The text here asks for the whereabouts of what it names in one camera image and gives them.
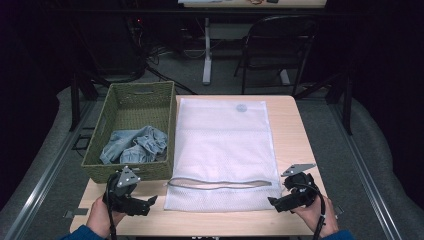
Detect grey metal floor rail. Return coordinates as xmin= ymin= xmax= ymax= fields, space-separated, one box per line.
xmin=2 ymin=99 xmax=98 ymax=240
xmin=327 ymin=99 xmax=404 ymax=240

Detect white mesh laundry bag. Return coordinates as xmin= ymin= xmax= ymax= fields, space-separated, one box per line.
xmin=163 ymin=97 xmax=283 ymax=213

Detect person's left hand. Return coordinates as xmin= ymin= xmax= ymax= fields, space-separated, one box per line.
xmin=85 ymin=195 xmax=127 ymax=239

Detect bundle of floor cables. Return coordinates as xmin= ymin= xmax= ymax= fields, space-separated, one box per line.
xmin=126 ymin=16 xmax=221 ymax=96

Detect black metal stand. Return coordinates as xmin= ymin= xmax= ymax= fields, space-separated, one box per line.
xmin=69 ymin=71 xmax=111 ymax=132
xmin=293 ymin=71 xmax=354 ymax=136

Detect green woven basket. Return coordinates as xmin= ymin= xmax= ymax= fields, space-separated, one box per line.
xmin=80 ymin=80 xmax=177 ymax=184

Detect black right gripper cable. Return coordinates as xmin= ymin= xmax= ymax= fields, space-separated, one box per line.
xmin=298 ymin=183 xmax=327 ymax=240

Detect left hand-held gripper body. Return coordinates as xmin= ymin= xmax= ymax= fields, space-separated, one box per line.
xmin=102 ymin=165 xmax=150 ymax=217

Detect grey metal floor plate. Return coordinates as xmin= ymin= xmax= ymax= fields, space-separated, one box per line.
xmin=63 ymin=207 xmax=90 ymax=220

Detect black folding chair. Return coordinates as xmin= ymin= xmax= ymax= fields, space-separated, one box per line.
xmin=233 ymin=14 xmax=318 ymax=97

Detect light blue denim garment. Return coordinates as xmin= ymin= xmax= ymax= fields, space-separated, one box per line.
xmin=99 ymin=125 xmax=169 ymax=165

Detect person's right hand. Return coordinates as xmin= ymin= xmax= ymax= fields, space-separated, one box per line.
xmin=290 ymin=196 xmax=340 ymax=239

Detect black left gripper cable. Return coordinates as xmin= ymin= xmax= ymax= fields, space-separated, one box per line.
xmin=105 ymin=171 xmax=118 ymax=240

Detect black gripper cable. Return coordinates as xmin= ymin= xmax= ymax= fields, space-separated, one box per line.
xmin=298 ymin=183 xmax=327 ymax=240
xmin=105 ymin=171 xmax=118 ymax=240

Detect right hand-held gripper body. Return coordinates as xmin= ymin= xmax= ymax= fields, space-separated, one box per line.
xmin=280 ymin=163 xmax=318 ymax=211

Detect white-legged background desk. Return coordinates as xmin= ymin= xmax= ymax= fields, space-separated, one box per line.
xmin=177 ymin=0 xmax=328 ymax=86

